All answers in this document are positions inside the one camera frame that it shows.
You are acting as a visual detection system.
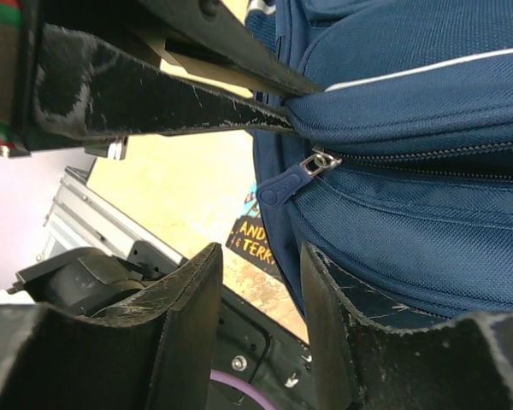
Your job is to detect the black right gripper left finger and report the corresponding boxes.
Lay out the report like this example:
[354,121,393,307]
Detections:
[0,243,223,409]

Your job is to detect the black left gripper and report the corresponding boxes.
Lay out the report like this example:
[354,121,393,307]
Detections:
[0,1,127,161]

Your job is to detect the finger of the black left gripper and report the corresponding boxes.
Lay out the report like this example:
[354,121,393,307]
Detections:
[138,1,322,97]
[32,24,293,139]

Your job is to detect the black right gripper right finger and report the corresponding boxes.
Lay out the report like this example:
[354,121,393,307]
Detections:
[300,243,513,409]

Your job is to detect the navy blue backpack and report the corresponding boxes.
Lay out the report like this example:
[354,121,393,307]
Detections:
[245,1,513,318]

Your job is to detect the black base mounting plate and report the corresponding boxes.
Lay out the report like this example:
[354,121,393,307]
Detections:
[212,288,317,409]

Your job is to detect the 169-storey treehouse book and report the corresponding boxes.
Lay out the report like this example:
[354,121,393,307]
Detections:
[226,182,283,282]

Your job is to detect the aluminium rail frame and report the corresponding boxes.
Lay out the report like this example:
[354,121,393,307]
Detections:
[37,167,187,276]

